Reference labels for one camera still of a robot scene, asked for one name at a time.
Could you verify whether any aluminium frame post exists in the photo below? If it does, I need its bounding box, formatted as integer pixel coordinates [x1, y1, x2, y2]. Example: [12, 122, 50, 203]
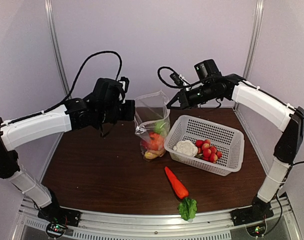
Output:
[44, 0, 70, 95]
[243, 0, 264, 79]

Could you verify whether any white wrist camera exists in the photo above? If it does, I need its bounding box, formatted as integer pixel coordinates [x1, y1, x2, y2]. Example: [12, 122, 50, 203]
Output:
[170, 72, 190, 87]
[118, 76, 130, 103]

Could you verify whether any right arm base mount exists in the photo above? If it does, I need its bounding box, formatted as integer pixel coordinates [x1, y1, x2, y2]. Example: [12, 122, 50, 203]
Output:
[230, 206, 274, 237]

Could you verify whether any orange carrot toy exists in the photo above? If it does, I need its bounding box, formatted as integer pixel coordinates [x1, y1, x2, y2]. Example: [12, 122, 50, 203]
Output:
[164, 166, 189, 200]

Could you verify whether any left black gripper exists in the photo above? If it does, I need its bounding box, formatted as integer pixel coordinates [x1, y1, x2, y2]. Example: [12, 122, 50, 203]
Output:
[97, 98, 135, 125]

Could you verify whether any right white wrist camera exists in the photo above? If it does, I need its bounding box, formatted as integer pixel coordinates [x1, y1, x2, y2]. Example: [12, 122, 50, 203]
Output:
[170, 72, 190, 87]

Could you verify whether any white cauliflower toy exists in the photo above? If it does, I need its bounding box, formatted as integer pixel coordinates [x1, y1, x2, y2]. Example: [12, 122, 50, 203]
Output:
[173, 140, 198, 157]

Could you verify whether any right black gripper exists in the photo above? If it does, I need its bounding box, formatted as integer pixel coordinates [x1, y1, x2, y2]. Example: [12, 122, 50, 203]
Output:
[167, 81, 220, 110]

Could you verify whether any green apple toy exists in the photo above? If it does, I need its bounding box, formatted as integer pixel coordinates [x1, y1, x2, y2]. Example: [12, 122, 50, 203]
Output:
[153, 121, 167, 135]

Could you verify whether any left aluminium frame post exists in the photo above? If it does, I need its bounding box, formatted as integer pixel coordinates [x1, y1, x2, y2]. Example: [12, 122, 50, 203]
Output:
[44, 0, 70, 95]

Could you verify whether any yellow lemon toy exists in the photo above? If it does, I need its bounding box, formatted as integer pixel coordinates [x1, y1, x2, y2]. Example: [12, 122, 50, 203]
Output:
[144, 149, 166, 160]

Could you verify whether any left black cable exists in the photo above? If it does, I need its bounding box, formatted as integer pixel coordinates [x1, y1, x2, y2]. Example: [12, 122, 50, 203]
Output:
[0, 51, 123, 136]

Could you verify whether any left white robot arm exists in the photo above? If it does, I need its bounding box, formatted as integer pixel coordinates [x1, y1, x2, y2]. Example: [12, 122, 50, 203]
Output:
[0, 76, 135, 222]

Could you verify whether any right black cable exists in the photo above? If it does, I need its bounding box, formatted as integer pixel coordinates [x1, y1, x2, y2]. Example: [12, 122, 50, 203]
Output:
[157, 66, 225, 111]

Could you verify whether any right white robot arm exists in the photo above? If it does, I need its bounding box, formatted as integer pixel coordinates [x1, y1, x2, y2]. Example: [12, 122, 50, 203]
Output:
[167, 59, 304, 221]

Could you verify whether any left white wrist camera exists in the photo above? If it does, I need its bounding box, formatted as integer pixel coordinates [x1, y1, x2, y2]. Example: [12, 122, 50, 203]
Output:
[118, 76, 130, 103]

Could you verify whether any white plastic basket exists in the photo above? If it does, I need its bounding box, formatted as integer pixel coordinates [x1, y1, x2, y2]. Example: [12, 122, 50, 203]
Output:
[164, 115, 245, 176]

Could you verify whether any red bell pepper toy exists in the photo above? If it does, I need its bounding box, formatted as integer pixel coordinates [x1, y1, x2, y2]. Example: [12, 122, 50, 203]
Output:
[140, 139, 149, 152]

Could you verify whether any black cable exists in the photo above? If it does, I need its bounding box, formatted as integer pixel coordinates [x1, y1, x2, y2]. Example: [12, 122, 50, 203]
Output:
[157, 66, 225, 111]
[0, 51, 123, 136]

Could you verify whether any curved aluminium front rail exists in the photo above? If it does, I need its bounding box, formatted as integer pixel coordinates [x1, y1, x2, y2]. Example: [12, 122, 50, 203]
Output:
[15, 192, 301, 240]

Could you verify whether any red lychee bunch toy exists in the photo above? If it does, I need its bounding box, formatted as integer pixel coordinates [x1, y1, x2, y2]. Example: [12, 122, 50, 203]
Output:
[195, 139, 223, 164]

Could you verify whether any right aluminium frame post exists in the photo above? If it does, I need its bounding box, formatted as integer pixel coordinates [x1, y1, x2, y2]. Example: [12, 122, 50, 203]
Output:
[243, 0, 264, 79]

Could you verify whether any clear dotted zip bag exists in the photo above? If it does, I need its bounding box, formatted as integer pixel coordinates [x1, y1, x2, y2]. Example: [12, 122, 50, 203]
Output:
[134, 90, 170, 162]

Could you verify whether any green leafy vegetable toy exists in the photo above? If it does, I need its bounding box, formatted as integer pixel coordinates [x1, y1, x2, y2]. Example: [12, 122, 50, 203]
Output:
[178, 197, 198, 221]

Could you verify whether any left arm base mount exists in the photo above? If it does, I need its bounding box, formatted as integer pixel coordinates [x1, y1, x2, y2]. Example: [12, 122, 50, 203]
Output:
[34, 205, 81, 239]

